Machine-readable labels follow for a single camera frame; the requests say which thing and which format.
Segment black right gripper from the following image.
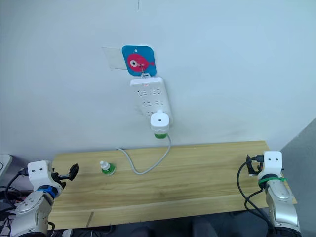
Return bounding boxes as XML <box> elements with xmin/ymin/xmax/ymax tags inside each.
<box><xmin>245</xmin><ymin>154</ymin><xmax>265</xmax><ymax>177</ymax></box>

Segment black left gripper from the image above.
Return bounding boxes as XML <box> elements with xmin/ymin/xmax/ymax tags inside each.
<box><xmin>50</xmin><ymin>163</ymin><xmax>79</xmax><ymax>189</ymax></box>

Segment capped green liquid bottle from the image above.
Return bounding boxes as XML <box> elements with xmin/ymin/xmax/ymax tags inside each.
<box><xmin>99</xmin><ymin>160</ymin><xmax>117</xmax><ymax>176</ymax></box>

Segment white mosquito repellent heater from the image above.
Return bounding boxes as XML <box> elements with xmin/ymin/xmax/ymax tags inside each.
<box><xmin>150</xmin><ymin>110</ymin><xmax>171</xmax><ymax>135</ymax></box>

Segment green zip tie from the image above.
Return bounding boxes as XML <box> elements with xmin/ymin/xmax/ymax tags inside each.
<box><xmin>257</xmin><ymin>175</ymin><xmax>288</xmax><ymax>185</ymax></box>

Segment grey side panel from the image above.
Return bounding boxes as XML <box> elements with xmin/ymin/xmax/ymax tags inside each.
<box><xmin>279</xmin><ymin>118</ymin><xmax>316</xmax><ymax>237</ymax></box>

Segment white power strip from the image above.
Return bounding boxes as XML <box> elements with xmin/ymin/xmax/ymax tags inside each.
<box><xmin>129</xmin><ymin>77</ymin><xmax>174</xmax><ymax>125</ymax></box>

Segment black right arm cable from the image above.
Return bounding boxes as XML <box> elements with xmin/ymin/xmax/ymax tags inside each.
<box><xmin>236</xmin><ymin>161</ymin><xmax>275</xmax><ymax>227</ymax></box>

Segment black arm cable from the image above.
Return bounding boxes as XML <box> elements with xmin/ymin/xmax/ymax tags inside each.
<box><xmin>236</xmin><ymin>161</ymin><xmax>275</xmax><ymax>227</ymax></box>
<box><xmin>4</xmin><ymin>169</ymin><xmax>28</xmax><ymax>199</ymax></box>

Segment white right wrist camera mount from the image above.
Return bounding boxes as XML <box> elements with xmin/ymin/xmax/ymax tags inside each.
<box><xmin>257</xmin><ymin>151</ymin><xmax>283</xmax><ymax>180</ymax></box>

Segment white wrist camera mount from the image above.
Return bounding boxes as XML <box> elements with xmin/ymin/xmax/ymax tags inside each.
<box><xmin>27</xmin><ymin>160</ymin><xmax>54</xmax><ymax>191</ymax></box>
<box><xmin>257</xmin><ymin>151</ymin><xmax>283</xmax><ymax>180</ymax></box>

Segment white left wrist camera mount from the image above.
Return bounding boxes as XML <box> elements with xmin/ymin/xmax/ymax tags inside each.
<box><xmin>27</xmin><ymin>160</ymin><xmax>54</xmax><ymax>191</ymax></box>

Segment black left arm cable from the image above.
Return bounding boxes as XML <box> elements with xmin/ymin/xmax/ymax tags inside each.
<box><xmin>4</xmin><ymin>169</ymin><xmax>28</xmax><ymax>199</ymax></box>

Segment white device with cables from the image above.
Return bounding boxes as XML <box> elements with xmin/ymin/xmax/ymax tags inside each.
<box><xmin>0</xmin><ymin>154</ymin><xmax>13</xmax><ymax>179</ymax></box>

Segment tangled floor cables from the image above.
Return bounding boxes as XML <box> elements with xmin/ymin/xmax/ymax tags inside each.
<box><xmin>0</xmin><ymin>187</ymin><xmax>27</xmax><ymax>224</ymax></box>

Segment grey power strip cable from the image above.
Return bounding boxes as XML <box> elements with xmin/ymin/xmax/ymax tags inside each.
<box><xmin>116</xmin><ymin>133</ymin><xmax>172</xmax><ymax>175</ymax></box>

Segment clear adhesive wall patch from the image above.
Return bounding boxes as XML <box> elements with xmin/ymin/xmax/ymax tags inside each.
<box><xmin>102</xmin><ymin>46</ymin><xmax>128</xmax><ymax>71</ymax></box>

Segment metal wall hook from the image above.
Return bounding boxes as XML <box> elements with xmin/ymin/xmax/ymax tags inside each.
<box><xmin>138</xmin><ymin>62</ymin><xmax>150</xmax><ymax>78</ymax></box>

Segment blue fish wall hook plate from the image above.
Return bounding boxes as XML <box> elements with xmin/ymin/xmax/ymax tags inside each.
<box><xmin>121</xmin><ymin>44</ymin><xmax>158</xmax><ymax>77</ymax></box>

